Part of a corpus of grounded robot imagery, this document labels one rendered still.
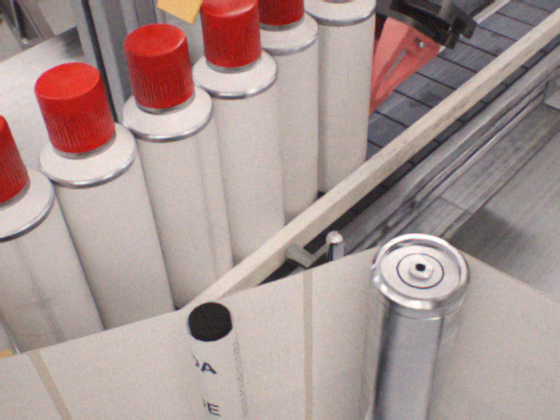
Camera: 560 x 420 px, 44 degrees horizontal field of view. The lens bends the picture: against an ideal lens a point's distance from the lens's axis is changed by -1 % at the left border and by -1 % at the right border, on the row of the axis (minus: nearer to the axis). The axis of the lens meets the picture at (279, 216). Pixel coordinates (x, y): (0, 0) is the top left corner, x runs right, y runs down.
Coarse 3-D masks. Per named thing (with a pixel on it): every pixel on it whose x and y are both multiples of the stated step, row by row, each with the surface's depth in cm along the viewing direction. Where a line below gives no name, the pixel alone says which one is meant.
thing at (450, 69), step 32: (512, 0) 78; (544, 0) 78; (480, 32) 74; (512, 32) 73; (448, 64) 70; (480, 64) 69; (416, 96) 66; (384, 128) 63; (448, 128) 62; (416, 160) 60; (384, 192) 58
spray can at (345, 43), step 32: (320, 0) 46; (352, 0) 45; (320, 32) 46; (352, 32) 46; (320, 64) 48; (352, 64) 48; (320, 96) 50; (352, 96) 50; (320, 128) 52; (352, 128) 52; (320, 160) 54; (352, 160) 54; (320, 192) 56
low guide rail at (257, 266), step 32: (544, 32) 67; (512, 64) 65; (448, 96) 60; (480, 96) 62; (416, 128) 57; (384, 160) 54; (352, 192) 53; (288, 224) 50; (320, 224) 51; (256, 256) 48; (224, 288) 46
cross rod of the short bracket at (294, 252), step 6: (288, 246) 49; (294, 246) 49; (300, 246) 49; (288, 252) 49; (294, 252) 49; (300, 252) 48; (306, 252) 49; (288, 258) 49; (294, 258) 49; (300, 258) 48; (306, 258) 48; (312, 258) 48; (300, 264) 48; (306, 264) 48
